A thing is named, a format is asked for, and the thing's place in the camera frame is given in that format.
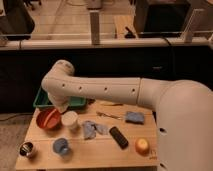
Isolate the white cup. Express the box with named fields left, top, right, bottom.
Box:
left=61, top=111, right=78, bottom=131

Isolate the black remote control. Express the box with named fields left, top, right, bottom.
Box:
left=109, top=127, right=129, bottom=149

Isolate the blue crumpled cloth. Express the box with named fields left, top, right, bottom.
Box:
left=82, top=121, right=108, bottom=140

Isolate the wooden spatula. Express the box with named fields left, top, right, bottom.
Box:
left=100, top=102, right=123, bottom=106

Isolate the green plastic tray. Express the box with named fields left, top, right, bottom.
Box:
left=33, top=88, right=87, bottom=109

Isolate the grey partition post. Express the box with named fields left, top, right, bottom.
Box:
left=90, top=10, right=100, bottom=45

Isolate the black office chair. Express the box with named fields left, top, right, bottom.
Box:
left=0, top=0, right=36, bottom=36

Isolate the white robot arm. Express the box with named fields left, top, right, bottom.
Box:
left=41, top=60, right=213, bottom=171

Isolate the red bowl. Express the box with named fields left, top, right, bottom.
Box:
left=36, top=108, right=61, bottom=130

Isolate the blue mug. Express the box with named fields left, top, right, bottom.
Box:
left=53, top=138, right=70, bottom=156

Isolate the small metal cup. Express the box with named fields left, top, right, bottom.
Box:
left=19, top=142, right=36, bottom=158

